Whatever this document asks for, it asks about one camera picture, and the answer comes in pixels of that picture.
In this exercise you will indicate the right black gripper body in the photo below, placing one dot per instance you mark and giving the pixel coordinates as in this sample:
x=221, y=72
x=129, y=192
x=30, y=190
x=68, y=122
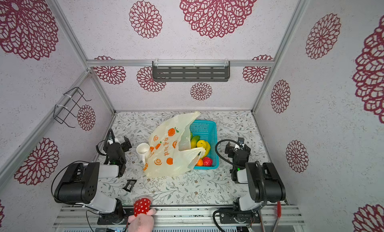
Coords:
x=237, y=149

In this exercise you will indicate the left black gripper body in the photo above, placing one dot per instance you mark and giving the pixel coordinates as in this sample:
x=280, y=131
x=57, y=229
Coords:
x=113, y=144

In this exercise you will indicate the red strawberry fruit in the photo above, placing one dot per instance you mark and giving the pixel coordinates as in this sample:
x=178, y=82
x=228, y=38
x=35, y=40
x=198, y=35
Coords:
x=207, y=162

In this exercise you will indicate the yellow banana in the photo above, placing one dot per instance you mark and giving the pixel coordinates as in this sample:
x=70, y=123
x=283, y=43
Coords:
x=205, y=145

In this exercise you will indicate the green mango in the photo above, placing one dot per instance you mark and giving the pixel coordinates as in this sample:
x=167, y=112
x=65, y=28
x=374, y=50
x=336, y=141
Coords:
x=194, y=141

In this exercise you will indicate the cream plastic bag orange print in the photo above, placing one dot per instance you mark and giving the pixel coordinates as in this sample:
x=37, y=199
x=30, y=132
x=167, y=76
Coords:
x=171, y=153

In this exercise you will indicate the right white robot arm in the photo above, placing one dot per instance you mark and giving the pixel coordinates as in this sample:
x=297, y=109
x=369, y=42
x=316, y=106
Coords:
x=264, y=183

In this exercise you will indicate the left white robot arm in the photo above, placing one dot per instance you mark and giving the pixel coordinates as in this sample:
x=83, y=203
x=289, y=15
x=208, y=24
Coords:
x=79, y=184

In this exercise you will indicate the white ceramic mug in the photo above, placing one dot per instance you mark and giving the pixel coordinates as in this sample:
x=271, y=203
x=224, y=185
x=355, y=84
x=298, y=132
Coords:
x=144, y=152

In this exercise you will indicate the teal plastic basket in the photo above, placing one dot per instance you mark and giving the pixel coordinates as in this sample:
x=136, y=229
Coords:
x=207, y=130

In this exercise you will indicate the pink plush toy spotted cap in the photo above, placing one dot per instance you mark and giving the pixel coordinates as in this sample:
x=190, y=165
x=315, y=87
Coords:
x=142, y=220

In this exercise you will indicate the red handled tongs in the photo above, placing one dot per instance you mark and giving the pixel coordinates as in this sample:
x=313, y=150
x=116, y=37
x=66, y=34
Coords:
x=279, y=214

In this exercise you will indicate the black wire wall rack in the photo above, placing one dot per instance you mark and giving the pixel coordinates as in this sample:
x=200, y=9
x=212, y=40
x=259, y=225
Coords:
x=63, y=111

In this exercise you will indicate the grey wall shelf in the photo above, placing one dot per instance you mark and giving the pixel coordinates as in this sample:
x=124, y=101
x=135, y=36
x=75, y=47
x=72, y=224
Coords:
x=191, y=71

